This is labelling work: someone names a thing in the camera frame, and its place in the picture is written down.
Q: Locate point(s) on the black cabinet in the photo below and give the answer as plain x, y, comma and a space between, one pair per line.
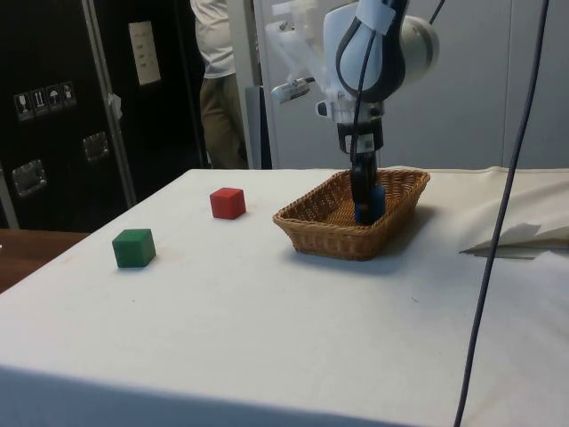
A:
53, 147

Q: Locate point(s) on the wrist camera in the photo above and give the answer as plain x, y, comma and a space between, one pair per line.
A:
327, 110

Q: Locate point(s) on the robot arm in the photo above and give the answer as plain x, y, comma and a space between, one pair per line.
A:
418, 44

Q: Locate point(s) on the wicker basket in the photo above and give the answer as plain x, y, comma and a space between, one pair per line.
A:
329, 236

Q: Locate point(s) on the green cube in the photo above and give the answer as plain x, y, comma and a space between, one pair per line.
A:
133, 249

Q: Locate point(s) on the red cube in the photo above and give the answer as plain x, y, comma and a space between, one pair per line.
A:
227, 203

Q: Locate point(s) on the pale lockers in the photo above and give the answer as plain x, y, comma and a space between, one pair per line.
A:
471, 89

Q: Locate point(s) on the person in white shirt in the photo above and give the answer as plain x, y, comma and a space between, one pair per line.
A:
218, 44

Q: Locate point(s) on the blue cube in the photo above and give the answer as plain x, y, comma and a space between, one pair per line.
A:
379, 200

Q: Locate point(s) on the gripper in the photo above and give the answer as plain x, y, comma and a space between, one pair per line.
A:
372, 135

